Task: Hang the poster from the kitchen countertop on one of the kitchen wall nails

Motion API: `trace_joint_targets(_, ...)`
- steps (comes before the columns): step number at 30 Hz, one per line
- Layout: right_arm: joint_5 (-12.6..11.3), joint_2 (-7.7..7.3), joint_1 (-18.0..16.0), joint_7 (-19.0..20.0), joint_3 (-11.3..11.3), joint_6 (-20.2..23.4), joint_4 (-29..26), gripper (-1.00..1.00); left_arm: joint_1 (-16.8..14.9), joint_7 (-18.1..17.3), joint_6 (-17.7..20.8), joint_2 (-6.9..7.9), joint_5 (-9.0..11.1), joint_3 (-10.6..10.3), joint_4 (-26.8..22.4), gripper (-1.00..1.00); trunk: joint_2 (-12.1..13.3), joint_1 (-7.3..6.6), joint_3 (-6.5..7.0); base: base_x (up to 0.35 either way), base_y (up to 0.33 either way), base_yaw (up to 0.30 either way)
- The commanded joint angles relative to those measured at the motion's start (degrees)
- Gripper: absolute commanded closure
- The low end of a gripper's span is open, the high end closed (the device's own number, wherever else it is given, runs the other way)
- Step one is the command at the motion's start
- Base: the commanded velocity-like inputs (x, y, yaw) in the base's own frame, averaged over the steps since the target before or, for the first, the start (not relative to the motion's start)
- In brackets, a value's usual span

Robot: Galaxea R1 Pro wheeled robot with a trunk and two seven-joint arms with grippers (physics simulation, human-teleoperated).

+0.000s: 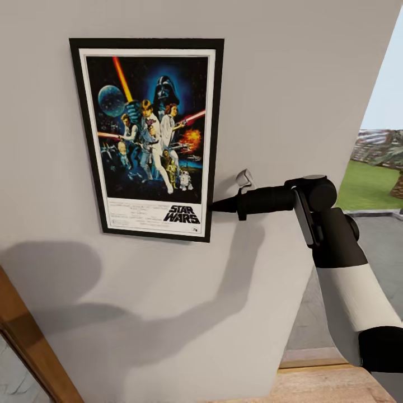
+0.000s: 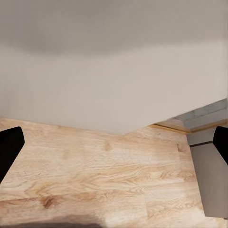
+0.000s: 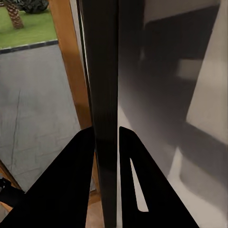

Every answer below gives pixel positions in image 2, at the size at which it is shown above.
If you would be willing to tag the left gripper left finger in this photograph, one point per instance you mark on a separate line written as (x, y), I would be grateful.
(11, 142)

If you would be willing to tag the fixed window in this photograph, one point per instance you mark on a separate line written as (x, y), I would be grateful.
(202, 118)

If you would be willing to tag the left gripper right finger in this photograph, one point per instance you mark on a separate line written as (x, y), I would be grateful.
(220, 141)

